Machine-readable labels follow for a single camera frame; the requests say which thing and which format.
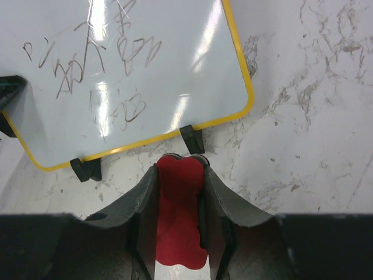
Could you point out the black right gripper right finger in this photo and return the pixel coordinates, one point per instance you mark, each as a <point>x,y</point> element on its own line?
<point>242,241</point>

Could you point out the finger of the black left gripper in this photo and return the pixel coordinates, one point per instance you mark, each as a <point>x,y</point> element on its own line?
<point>10,87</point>

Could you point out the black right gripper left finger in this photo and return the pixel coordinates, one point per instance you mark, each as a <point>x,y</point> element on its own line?
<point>137,210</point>

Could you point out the red heart-shaped eraser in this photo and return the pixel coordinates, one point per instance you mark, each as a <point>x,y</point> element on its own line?
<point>178,239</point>

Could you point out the yellow-framed small whiteboard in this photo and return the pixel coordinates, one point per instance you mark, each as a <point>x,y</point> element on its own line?
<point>107,76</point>

